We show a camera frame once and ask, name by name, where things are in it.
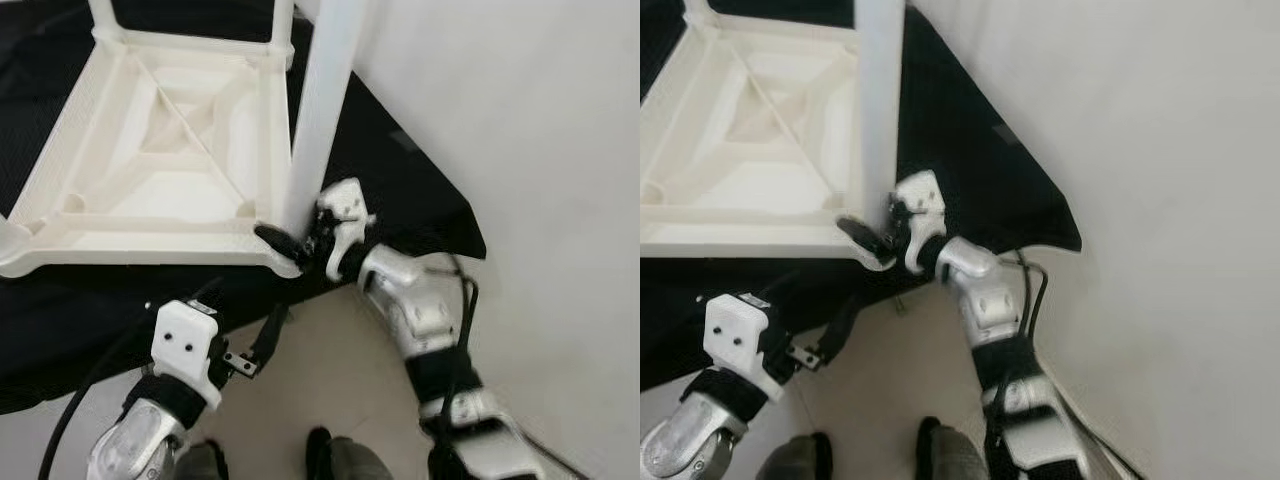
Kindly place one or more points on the clear tape patch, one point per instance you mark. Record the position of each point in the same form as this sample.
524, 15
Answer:
405, 141
1010, 136

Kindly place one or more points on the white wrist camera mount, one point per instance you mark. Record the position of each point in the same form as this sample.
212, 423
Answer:
735, 335
345, 205
922, 198
185, 340

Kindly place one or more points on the white plastic table top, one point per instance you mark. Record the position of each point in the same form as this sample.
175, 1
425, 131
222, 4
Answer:
760, 190
170, 200

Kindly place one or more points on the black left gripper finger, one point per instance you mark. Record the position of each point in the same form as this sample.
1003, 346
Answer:
270, 335
208, 292
840, 325

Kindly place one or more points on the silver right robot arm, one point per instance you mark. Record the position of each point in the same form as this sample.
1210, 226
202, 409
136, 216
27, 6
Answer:
420, 310
995, 310

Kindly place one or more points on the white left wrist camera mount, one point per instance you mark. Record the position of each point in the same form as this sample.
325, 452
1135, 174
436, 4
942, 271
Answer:
735, 335
185, 340

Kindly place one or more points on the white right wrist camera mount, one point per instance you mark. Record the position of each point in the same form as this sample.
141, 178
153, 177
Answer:
922, 198
345, 205

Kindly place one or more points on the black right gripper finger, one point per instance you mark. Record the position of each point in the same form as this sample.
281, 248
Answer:
862, 238
282, 245

